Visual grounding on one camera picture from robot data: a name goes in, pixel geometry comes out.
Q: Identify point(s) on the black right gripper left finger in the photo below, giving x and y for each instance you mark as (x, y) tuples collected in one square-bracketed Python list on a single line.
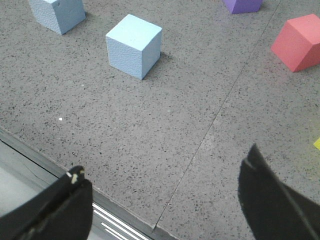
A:
[(63, 211)]

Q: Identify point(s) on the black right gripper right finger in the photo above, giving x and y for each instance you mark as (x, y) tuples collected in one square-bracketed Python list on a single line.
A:
[(273, 210)]

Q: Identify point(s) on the light blue foam block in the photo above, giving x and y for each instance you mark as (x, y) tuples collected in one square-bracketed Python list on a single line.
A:
[(59, 16), (134, 46)]

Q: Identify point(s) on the yellow foam block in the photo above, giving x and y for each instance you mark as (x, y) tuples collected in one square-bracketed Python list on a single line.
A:
[(316, 144)]

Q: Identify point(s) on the red foam block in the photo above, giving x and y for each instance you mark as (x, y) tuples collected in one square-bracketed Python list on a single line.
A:
[(298, 43)]

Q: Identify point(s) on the smooth purple foam block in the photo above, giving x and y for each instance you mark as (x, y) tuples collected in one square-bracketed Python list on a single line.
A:
[(243, 6)]

